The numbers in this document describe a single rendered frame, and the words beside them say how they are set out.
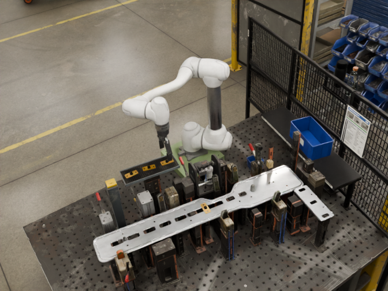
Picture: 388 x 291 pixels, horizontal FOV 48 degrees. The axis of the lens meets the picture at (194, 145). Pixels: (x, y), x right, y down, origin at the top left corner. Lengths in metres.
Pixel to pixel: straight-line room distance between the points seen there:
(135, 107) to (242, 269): 1.20
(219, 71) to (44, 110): 3.24
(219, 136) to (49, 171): 2.18
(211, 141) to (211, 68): 0.61
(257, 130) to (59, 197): 2.03
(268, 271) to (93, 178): 2.32
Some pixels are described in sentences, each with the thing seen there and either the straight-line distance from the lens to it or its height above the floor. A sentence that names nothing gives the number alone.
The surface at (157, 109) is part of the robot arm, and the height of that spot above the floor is 1.62.
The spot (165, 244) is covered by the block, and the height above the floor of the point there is 1.03.
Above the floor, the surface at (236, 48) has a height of 0.31.
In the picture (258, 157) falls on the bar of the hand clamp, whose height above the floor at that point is 1.11.
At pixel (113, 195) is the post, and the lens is 2.79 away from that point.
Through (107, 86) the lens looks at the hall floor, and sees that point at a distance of 5.87.
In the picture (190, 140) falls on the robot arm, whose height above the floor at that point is 0.95.
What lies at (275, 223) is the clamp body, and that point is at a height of 0.86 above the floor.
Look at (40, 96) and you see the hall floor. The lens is 5.99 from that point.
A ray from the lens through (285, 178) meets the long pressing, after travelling 2.94.
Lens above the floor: 3.06
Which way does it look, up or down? 41 degrees down
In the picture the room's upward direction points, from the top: 4 degrees counter-clockwise
